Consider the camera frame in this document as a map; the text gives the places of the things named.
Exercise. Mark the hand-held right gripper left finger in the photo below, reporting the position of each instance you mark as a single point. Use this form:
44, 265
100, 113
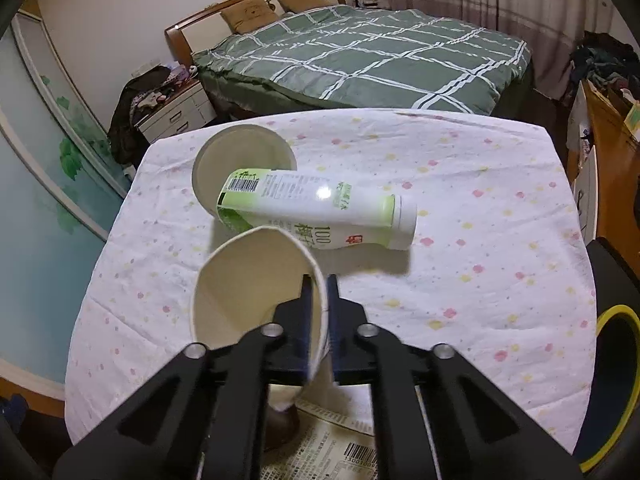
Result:
301, 355

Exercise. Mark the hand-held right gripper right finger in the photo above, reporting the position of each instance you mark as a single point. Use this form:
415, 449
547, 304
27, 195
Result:
336, 355

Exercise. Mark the pale green drink carton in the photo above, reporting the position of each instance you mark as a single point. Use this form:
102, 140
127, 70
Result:
330, 440

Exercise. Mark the cream paper cup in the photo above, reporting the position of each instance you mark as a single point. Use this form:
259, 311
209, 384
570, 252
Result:
240, 285
240, 150

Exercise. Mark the yellow rimmed dark trash bin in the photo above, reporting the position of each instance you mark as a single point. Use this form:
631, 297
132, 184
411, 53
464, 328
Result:
616, 312

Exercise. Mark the white green plastic bottle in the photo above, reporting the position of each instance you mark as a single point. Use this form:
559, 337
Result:
310, 205

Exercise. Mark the white floral tablecloth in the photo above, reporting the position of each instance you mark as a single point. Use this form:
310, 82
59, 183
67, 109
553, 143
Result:
475, 260

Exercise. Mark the white nightstand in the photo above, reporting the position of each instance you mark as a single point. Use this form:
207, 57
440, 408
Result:
185, 110

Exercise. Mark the dark garment heap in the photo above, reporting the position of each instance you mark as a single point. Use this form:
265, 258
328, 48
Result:
125, 120

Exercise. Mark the black furniture piece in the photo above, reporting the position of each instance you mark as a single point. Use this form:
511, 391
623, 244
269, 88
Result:
615, 257

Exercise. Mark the leaf printed wardrobe door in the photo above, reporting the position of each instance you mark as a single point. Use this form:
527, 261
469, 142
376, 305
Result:
40, 210

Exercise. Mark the green checked duvet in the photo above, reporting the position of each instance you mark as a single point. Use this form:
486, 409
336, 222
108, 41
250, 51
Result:
375, 55

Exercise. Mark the dark bed base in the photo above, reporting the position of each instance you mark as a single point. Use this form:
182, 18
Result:
520, 87

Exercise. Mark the wooden headboard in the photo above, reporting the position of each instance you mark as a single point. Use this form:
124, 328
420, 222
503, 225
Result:
175, 40

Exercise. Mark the wooden desk with white drawers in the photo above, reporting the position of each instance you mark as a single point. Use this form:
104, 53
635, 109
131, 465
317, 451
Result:
615, 160

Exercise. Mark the small green box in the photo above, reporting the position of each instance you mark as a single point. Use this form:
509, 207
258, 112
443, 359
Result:
632, 120

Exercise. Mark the clothes pile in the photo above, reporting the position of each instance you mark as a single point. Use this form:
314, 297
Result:
600, 60

